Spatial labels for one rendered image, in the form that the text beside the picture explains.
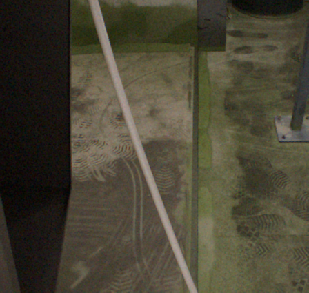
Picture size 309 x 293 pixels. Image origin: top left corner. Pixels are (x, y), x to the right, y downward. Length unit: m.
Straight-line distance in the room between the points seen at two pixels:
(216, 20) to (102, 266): 1.69
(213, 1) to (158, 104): 0.76
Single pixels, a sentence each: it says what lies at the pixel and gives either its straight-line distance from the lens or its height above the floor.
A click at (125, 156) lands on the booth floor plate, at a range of 1.98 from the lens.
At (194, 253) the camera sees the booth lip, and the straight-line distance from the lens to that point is 1.62.
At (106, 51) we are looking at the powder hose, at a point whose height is 1.04.
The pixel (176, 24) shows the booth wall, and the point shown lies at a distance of 2.71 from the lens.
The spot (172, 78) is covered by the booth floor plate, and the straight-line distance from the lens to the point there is 2.47.
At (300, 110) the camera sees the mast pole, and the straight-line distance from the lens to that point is 2.10.
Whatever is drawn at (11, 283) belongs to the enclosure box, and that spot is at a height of 0.94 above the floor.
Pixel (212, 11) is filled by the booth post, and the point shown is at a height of 0.29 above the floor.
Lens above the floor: 1.40
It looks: 43 degrees down
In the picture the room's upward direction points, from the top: 2 degrees counter-clockwise
